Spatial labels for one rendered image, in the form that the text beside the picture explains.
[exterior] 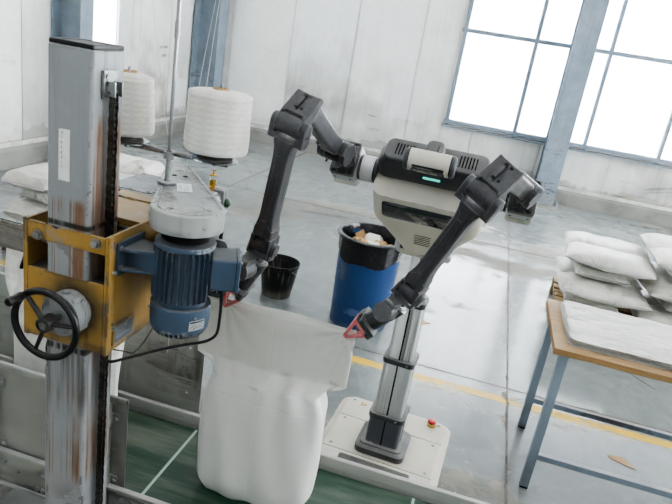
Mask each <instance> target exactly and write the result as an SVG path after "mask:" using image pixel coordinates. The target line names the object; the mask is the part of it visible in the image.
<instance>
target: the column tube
mask: <svg viewBox="0 0 672 504"><path fill-rule="evenodd" d="M102 70H117V71H118V82H123V74H124V51H120V50H92V49H87V48H81V47H76V46H71V45H65V44H60V43H55V42H49V45H48V224H49V225H53V226H57V227H60V228H64V229H68V230H72V231H76V232H80V233H84V234H88V235H91V234H92V235H96V236H100V237H104V235H105V231H104V225H105V210H106V206H105V198H106V183H107V181H106V172H107V155H108V154H107V145H108V117H109V99H105V100H103V99H101V91H102ZM122 98H123V97H119V112H118V127H117V131H118V139H117V154H116V158H117V165H116V180H115V185H116V189H115V206H114V210H115V214H114V231H113V234H116V233H117V216H118V193H119V169H120V145H121V122H122ZM59 128H63V129H68V130H70V181H69V182H67V181H62V180H58V145H59ZM103 260H104V256H103V255H100V254H96V253H92V252H88V251H84V250H80V249H77V248H73V247H69V246H65V245H61V244H57V243H54V242H50V241H48V271H50V272H54V273H58V274H62V275H65V276H69V277H73V278H76V279H80V280H84V281H90V280H92V279H94V278H96V277H98V276H100V275H102V274H103ZM68 346H69V345H68V344H65V343H61V342H58V341H55V340H51V339H48V338H47V353H51V354H55V353H60V352H62V351H64V350H65V349H66V348H67V347H68ZM99 367H100V354H98V353H95V352H92V351H88V350H85V349H82V348H78V347H76V349H75V351H74V352H73V353H72V354H71V355H70V356H68V357H67V358H65V359H62V360H58V361H49V360H47V504H95V490H96V487H95V481H96V462H97V459H96V453H97V433H98V430H97V424H98V403H99V400H98V395H99V372H100V368H99ZM107 381H108V386H107V400H106V401H107V408H106V428H105V431H106V436H105V457H104V476H103V478H104V484H103V503H102V504H105V500H106V476H107V453H108V429H109V405H110V382H111V363H108V378H107Z"/></svg>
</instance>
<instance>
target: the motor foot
mask: <svg viewBox="0 0 672 504"><path fill-rule="evenodd" d="M145 236H146V233H145V232H144V231H141V232H139V233H137V234H135V235H133V236H131V237H128V238H126V239H124V240H122V241H120V242H118V243H117V246H116V268H115V271H116V272H117V275H116V276H120V275H122V274H124V273H126V272H129V273H138V274H148V275H153V272H154V257H155V251H153V249H154V242H151V241H148V240H145Z"/></svg>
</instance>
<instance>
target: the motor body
mask: <svg viewBox="0 0 672 504"><path fill-rule="evenodd" d="M216 244H217V243H216V240H215V239H214V238H213V237H211V240H210V241H209V242H207V243H205V244H201V245H180V244H175V243H171V242H169V241H166V240H165V239H164V238H163V237H162V236H161V233H158V234H157V235H156V236H155V239H154V249H153V251H155V257H154V272H153V275H152V279H151V294H152V296H151V298H150V304H148V307H150V315H149V321H150V325H151V326H152V328H153V330H154V331H155V332H156V333H158V334H159V335H161V336H164V337H167V338H171V339H189V338H193V337H196V336H198V335H200V334H202V333H203V332H204V330H205V329H206V328H207V326H208V324H209V317H210V309H211V307H212V304H211V300H210V298H209V297H208V296H207V292H208V285H207V281H208V271H209V260H210V257H211V252H212V251H214V250H215V249H216ZM157 253H158V255H157V270H156V274H155V259H156V254H157Z"/></svg>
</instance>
